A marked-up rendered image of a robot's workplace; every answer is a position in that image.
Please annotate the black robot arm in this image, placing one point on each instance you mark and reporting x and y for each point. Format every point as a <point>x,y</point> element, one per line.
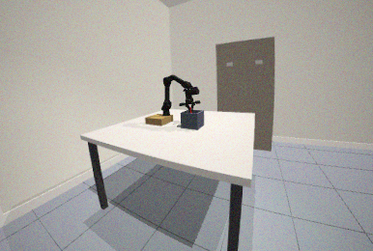
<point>189,90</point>

